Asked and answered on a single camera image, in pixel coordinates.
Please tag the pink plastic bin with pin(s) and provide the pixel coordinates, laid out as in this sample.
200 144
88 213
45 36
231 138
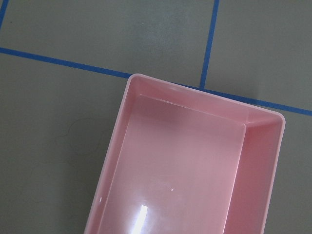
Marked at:
182 161

